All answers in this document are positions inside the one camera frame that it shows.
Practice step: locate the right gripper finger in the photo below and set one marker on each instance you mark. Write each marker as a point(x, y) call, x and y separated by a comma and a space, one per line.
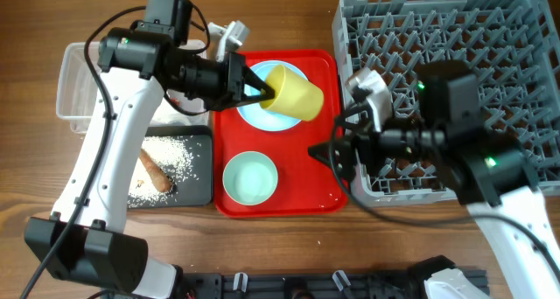
point(322, 153)
point(360, 128)

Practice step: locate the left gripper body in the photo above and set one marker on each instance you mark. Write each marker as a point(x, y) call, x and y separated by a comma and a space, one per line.
point(216, 82)

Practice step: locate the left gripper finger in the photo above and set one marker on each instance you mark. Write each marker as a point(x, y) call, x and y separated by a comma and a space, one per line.
point(253, 80)
point(245, 100)

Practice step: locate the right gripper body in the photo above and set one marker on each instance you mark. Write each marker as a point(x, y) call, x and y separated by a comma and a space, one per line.
point(388, 143)

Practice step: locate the yellow plastic cup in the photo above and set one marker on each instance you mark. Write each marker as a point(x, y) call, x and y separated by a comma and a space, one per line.
point(295, 96)

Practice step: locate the green bowl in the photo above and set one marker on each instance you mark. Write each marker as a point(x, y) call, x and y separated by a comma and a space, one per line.
point(250, 178)

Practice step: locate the white rice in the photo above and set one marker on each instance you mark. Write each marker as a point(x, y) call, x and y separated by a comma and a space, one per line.
point(173, 158)

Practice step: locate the brown sweet potato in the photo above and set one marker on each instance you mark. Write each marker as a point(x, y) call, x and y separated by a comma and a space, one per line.
point(158, 178)

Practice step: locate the red candy wrapper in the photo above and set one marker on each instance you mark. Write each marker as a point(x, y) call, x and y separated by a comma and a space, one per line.
point(175, 101)

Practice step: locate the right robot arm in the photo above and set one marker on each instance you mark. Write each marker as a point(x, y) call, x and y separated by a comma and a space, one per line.
point(488, 171)

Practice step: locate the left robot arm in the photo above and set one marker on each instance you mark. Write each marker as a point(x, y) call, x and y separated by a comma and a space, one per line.
point(83, 240)

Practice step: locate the grey dishwasher rack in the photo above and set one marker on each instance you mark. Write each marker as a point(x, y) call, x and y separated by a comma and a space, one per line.
point(512, 46)

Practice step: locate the light blue plate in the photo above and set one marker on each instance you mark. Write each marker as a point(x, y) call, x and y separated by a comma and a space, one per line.
point(262, 119)

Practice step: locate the red plastic tray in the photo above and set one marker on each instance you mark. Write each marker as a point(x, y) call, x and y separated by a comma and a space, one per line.
point(305, 186)

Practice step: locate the black plastic tray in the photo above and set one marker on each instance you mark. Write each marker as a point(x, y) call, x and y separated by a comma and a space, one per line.
point(198, 190)

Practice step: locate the clear plastic bin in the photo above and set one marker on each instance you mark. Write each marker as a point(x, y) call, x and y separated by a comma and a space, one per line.
point(77, 96)

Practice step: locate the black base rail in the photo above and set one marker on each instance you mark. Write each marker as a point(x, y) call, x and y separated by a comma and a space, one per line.
point(373, 285)

